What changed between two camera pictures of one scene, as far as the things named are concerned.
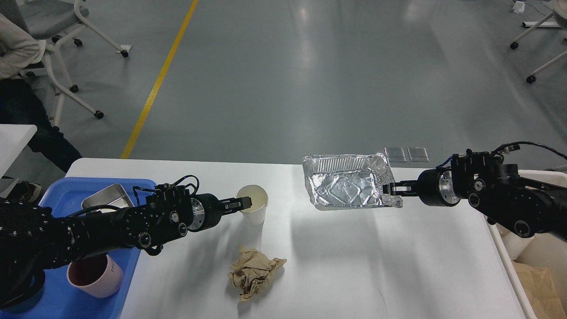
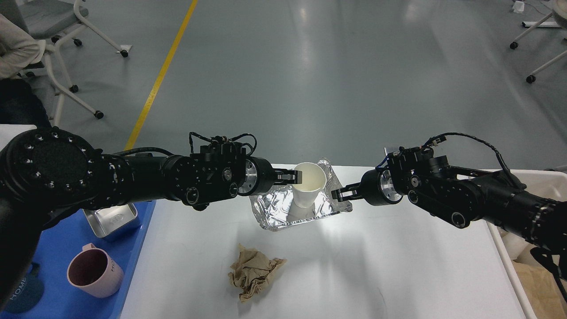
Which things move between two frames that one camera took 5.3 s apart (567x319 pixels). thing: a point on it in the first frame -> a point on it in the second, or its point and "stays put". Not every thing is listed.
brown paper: [251, 271] stays put
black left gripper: [207, 211] -> [260, 177]
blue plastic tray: [59, 299] stays put
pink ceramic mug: [99, 276] stays put
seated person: [20, 104] stays put
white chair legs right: [560, 14] stays put
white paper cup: [255, 215] -> [313, 179]
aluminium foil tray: [349, 180] -> [276, 209]
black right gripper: [435, 188] -> [377, 188]
